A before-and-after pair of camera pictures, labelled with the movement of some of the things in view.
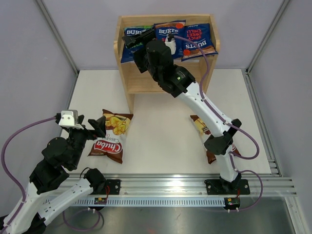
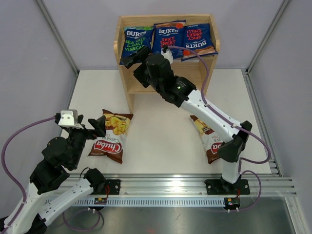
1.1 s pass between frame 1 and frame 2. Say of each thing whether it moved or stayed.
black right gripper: moved
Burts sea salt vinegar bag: stayed
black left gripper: stayed
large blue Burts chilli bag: stayed
